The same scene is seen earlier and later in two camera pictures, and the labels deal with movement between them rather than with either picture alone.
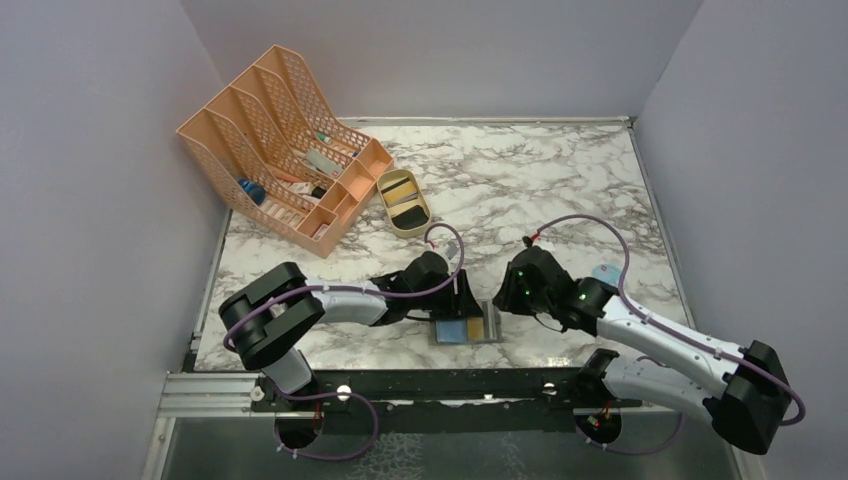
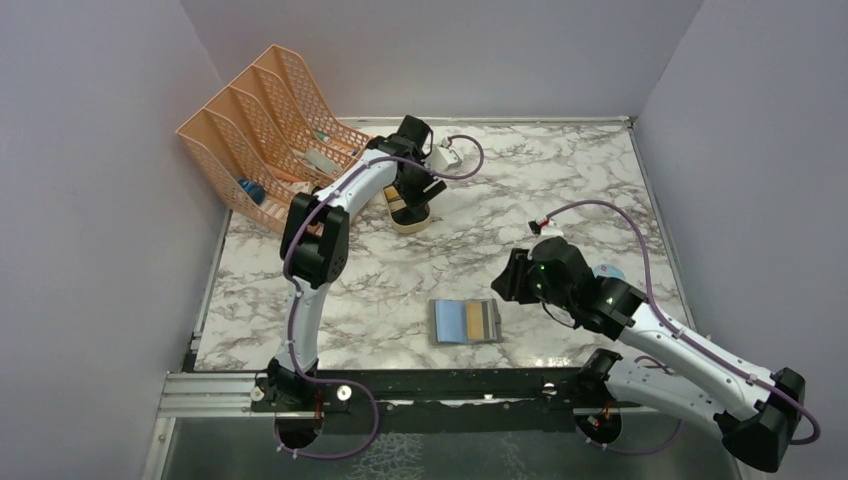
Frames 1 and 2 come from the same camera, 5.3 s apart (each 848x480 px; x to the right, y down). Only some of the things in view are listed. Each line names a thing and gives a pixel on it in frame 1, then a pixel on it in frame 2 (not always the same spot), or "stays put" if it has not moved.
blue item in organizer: [255, 190] stays put
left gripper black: [462, 306] -> [416, 198]
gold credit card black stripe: [475, 326] stays put
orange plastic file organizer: [272, 144] stays put
